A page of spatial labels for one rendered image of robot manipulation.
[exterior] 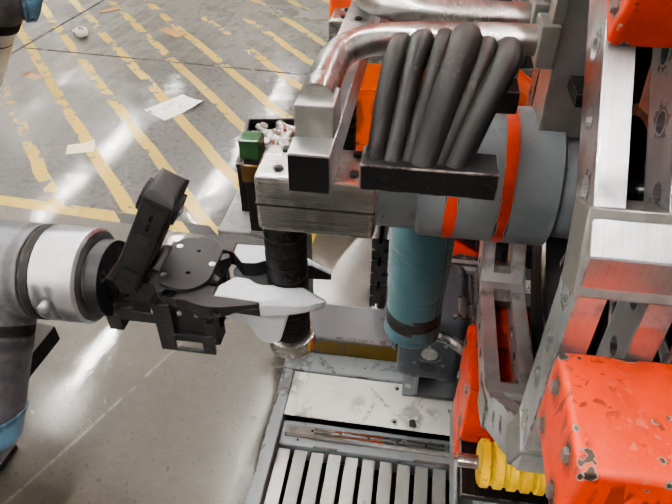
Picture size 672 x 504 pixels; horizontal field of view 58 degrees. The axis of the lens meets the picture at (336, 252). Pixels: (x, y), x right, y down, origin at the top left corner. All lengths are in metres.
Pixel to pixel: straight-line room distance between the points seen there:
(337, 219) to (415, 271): 0.39
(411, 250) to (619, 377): 0.44
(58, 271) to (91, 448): 0.97
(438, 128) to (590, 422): 0.20
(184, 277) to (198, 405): 0.99
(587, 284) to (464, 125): 0.12
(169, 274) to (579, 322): 0.33
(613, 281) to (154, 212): 0.33
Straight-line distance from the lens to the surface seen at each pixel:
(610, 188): 0.38
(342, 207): 0.44
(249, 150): 1.11
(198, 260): 0.55
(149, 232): 0.51
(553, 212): 0.60
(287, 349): 0.56
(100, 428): 1.53
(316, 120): 0.42
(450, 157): 0.40
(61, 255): 0.58
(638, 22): 0.39
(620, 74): 0.41
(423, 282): 0.84
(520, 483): 0.80
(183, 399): 1.53
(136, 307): 0.60
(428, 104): 0.40
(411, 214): 0.60
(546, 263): 0.88
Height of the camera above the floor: 1.18
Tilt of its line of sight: 39 degrees down
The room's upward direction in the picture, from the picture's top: straight up
